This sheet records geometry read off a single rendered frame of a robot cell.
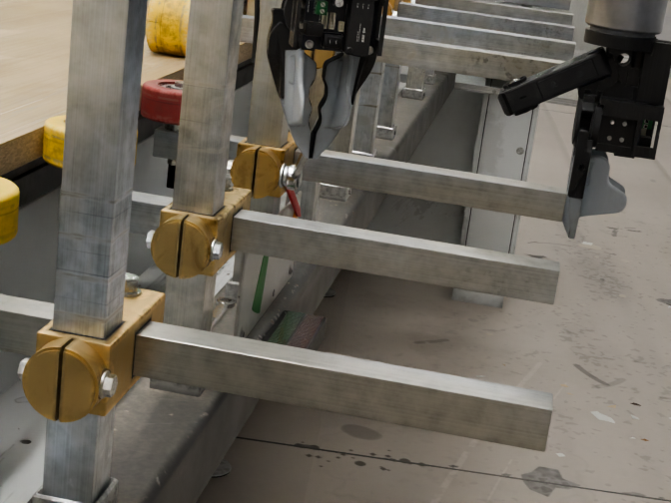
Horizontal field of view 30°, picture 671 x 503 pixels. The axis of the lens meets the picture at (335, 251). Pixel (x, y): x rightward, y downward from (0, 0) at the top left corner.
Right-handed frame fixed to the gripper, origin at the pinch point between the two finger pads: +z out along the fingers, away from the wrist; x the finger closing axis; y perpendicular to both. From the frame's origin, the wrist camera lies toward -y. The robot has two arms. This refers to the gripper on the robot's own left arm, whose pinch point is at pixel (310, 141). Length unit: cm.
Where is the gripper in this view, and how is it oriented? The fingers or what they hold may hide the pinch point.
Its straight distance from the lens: 105.9
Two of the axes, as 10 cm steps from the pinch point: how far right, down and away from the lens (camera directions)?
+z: -1.2, 9.5, 2.8
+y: 1.7, 3.0, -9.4
